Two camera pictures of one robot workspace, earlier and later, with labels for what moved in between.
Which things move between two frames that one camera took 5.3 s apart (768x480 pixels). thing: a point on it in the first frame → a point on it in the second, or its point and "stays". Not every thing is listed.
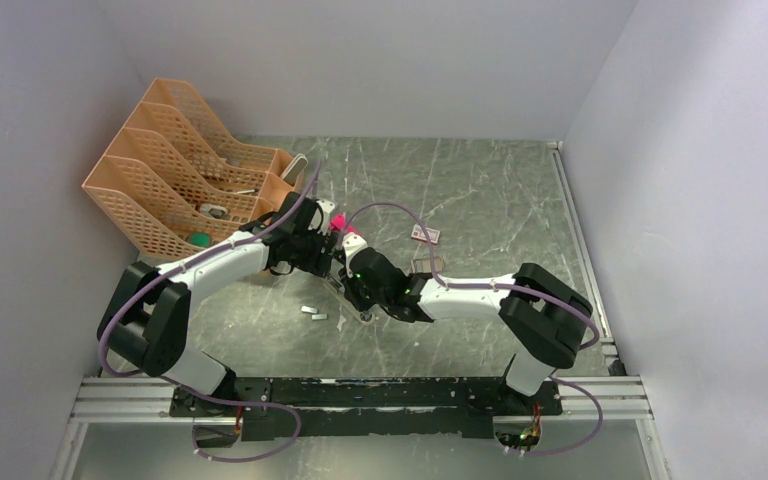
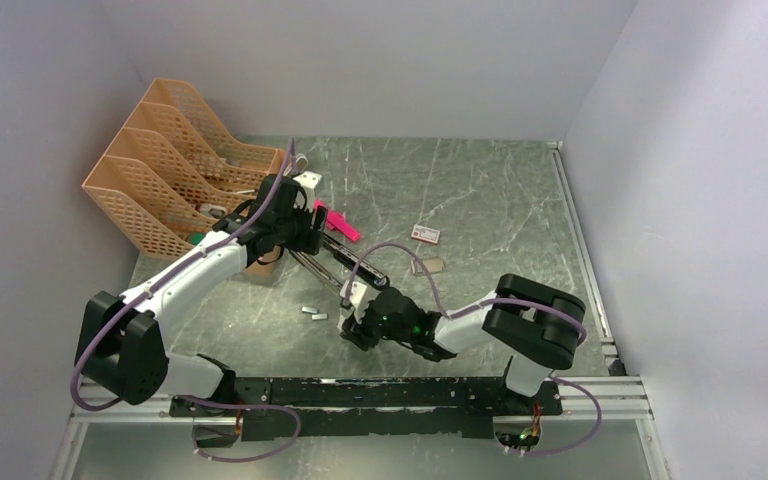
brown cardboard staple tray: x=423 y=265 stays
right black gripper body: x=363 y=298 → x=368 y=332
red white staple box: x=417 y=233 stays
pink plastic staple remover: x=338 y=223 stays
